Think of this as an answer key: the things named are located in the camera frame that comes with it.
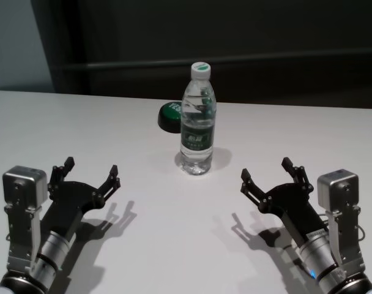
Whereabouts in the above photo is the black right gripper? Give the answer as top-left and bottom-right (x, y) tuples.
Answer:
(240, 157), (328, 243)

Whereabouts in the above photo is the clear water bottle green label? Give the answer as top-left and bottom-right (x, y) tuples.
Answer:
(179, 61), (218, 176)

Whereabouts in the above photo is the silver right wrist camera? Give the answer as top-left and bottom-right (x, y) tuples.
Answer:
(316, 168), (366, 270)

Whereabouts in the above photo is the green YES button black base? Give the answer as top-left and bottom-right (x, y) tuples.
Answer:
(157, 100), (184, 134)

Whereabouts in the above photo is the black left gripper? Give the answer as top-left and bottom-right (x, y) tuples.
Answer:
(40, 156), (122, 239)

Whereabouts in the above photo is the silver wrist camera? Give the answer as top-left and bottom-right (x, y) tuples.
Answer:
(2, 165), (49, 274)
(316, 168), (366, 270)

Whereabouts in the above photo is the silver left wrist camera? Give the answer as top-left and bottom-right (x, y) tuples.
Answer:
(2, 165), (49, 274)

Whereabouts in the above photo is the grey horizontal wall rail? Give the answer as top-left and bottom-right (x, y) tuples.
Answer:
(56, 59), (372, 71)

